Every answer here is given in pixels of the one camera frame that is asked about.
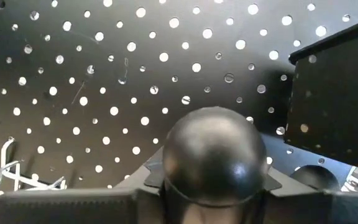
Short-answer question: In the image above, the black metal pegboard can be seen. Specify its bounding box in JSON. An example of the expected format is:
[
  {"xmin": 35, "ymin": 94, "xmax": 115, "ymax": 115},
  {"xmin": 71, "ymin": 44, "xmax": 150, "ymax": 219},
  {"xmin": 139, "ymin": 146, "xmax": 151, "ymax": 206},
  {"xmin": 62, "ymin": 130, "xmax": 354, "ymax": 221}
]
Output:
[{"xmin": 0, "ymin": 0, "xmax": 358, "ymax": 200}]

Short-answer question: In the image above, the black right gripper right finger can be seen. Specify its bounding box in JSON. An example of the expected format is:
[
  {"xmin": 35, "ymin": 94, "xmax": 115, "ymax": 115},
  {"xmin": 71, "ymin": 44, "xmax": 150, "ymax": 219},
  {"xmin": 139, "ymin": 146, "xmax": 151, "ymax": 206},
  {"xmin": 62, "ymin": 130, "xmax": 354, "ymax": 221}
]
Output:
[{"xmin": 259, "ymin": 167, "xmax": 358, "ymax": 224}]

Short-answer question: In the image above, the black plastic pegboard bin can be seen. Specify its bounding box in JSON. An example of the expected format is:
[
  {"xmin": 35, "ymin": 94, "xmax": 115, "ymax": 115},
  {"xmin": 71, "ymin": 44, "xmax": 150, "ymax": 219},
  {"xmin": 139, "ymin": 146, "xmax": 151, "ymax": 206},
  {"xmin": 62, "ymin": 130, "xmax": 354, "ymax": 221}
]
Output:
[{"xmin": 283, "ymin": 14, "xmax": 358, "ymax": 174}]

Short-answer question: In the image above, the black handled small screwdriver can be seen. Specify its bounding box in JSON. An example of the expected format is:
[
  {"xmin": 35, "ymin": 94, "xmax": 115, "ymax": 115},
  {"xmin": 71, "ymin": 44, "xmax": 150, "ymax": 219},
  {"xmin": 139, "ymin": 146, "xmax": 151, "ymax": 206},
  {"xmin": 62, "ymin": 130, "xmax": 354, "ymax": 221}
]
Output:
[{"xmin": 162, "ymin": 106, "xmax": 269, "ymax": 224}]

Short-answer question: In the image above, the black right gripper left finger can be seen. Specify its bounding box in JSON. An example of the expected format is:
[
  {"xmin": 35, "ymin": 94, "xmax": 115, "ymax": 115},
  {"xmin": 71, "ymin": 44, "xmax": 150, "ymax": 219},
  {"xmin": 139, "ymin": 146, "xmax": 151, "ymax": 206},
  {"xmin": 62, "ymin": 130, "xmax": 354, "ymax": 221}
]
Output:
[{"xmin": 0, "ymin": 146, "xmax": 167, "ymax": 224}]

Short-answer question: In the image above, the chrome screwdriver ring rail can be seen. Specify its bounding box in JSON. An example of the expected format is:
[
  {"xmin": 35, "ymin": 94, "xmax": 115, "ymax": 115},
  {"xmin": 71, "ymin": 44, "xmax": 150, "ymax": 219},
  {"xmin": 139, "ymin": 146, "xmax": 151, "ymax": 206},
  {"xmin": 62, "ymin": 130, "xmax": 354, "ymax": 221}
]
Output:
[{"xmin": 0, "ymin": 138, "xmax": 67, "ymax": 197}]

